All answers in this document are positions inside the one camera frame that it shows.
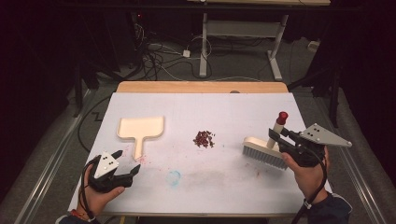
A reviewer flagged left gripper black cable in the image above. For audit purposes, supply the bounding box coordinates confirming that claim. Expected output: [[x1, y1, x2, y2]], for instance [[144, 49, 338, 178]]
[[78, 154, 101, 220]]

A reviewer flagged white desk frame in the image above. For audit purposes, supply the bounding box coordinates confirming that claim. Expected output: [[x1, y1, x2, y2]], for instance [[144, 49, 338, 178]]
[[186, 0, 332, 82]]

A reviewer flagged person's left hand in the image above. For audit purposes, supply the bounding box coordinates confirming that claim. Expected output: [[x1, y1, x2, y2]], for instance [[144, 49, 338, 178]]
[[81, 163, 126, 217]]

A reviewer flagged cream dustpan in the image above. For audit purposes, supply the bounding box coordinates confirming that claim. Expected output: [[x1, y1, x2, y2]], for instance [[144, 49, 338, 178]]
[[116, 115, 165, 161]]

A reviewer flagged white table mat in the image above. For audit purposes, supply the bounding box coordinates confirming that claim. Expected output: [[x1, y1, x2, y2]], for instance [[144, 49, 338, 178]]
[[67, 91, 333, 217]]

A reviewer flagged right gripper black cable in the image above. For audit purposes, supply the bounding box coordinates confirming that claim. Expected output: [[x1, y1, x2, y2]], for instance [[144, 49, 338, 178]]
[[290, 146, 329, 224]]

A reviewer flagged wooden table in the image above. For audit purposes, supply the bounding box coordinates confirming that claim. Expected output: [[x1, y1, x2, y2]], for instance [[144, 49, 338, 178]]
[[100, 80, 297, 218]]

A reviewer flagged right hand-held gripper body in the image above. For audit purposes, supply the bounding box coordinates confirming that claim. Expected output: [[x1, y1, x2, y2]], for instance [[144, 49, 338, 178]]
[[277, 122, 353, 168]]

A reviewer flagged black stand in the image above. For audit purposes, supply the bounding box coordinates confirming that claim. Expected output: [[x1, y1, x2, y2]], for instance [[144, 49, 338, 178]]
[[286, 36, 347, 129], [46, 18, 138, 119]]

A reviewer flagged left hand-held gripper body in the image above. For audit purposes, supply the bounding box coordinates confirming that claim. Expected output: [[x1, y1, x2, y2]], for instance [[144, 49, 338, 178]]
[[88, 151, 134, 194]]

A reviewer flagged white brush with red cap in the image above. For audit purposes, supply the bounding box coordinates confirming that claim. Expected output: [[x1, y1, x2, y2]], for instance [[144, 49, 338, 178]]
[[242, 110, 290, 171]]

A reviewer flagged pile of red crumbs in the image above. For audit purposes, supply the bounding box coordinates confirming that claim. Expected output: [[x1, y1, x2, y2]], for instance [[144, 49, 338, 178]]
[[192, 130, 217, 149]]

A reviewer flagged orange wristband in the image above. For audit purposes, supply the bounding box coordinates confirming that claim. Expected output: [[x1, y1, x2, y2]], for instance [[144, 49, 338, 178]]
[[70, 208, 96, 223]]

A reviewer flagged tangle of floor cables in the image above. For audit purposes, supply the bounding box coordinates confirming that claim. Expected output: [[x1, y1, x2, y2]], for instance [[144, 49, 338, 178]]
[[130, 12, 269, 83]]

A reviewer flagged person's right hand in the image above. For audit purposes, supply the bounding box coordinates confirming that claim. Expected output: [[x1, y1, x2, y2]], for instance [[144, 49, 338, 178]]
[[281, 145, 331, 204]]

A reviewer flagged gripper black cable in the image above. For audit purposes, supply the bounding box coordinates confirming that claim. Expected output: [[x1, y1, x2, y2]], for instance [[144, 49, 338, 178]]
[[290, 146, 329, 224], [78, 154, 101, 220]]

